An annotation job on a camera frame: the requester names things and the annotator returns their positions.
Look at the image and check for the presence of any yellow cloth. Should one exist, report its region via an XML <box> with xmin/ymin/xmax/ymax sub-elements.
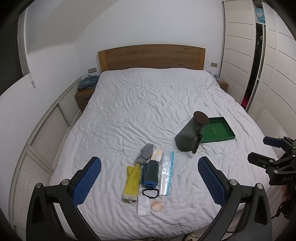
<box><xmin>122</xmin><ymin>164</ymin><xmax>142</xmax><ymax>204</ymax></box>

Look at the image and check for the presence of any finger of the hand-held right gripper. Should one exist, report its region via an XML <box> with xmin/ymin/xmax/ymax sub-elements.
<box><xmin>263</xmin><ymin>136</ymin><xmax>296</xmax><ymax>149</ymax></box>
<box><xmin>247</xmin><ymin>152</ymin><xmax>278</xmax><ymax>172</ymax></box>

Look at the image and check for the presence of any grey eye mask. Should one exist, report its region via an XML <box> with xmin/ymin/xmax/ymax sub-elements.
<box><xmin>135</xmin><ymin>143</ymin><xmax>154</xmax><ymax>165</ymax></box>

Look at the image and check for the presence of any white bed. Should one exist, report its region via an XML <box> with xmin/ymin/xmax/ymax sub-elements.
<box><xmin>50</xmin><ymin>68</ymin><xmax>281</xmax><ymax>240</ymax></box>

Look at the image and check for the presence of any clear zip bag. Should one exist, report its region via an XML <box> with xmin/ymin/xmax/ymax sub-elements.
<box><xmin>159</xmin><ymin>151</ymin><xmax>175</xmax><ymax>197</ymax></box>

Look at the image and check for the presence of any dark teal towel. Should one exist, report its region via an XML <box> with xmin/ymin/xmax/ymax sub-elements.
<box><xmin>141</xmin><ymin>160</ymin><xmax>160</xmax><ymax>188</ymax></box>

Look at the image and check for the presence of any green tray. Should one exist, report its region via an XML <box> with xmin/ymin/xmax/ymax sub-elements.
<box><xmin>199</xmin><ymin>116</ymin><xmax>236</xmax><ymax>144</ymax></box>

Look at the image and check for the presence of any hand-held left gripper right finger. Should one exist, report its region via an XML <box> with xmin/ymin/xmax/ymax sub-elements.
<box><xmin>197</xmin><ymin>156</ymin><xmax>272</xmax><ymax>241</ymax></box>

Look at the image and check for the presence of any white textured cloth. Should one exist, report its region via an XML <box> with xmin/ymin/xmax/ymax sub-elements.
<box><xmin>137</xmin><ymin>196</ymin><xmax>151</xmax><ymax>217</ymax></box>

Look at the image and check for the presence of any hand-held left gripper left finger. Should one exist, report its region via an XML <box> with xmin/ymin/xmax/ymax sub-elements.
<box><xmin>26</xmin><ymin>156</ymin><xmax>102</xmax><ymax>241</ymax></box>

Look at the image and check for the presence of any wooden headboard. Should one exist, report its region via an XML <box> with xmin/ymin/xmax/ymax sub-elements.
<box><xmin>98</xmin><ymin>44</ymin><xmax>206</xmax><ymax>73</ymax></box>

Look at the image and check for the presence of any white window frame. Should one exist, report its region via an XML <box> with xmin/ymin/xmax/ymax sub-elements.
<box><xmin>17</xmin><ymin>9</ymin><xmax>36</xmax><ymax>88</ymax></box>

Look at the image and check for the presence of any blue blanket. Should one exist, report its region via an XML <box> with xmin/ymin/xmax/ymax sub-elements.
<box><xmin>78</xmin><ymin>75</ymin><xmax>100</xmax><ymax>90</ymax></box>

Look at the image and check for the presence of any dark green pitcher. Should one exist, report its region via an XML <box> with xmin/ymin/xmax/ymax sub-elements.
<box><xmin>174</xmin><ymin>111</ymin><xmax>210</xmax><ymax>154</ymax></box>

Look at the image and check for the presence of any black hair tie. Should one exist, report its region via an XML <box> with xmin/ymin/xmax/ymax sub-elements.
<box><xmin>142</xmin><ymin>188</ymin><xmax>160</xmax><ymax>199</ymax></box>

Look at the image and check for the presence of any orange tissue packet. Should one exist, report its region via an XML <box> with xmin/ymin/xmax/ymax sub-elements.
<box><xmin>150</xmin><ymin>149</ymin><xmax>164</xmax><ymax>163</ymax></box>

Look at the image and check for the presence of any wooden nightstand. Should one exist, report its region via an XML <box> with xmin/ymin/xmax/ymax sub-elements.
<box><xmin>75</xmin><ymin>87</ymin><xmax>96</xmax><ymax>113</ymax></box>
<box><xmin>216</xmin><ymin>79</ymin><xmax>229</xmax><ymax>92</ymax></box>

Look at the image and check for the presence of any white wardrobe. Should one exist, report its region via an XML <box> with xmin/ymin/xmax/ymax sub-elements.
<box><xmin>218</xmin><ymin>0</ymin><xmax>296</xmax><ymax>149</ymax></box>

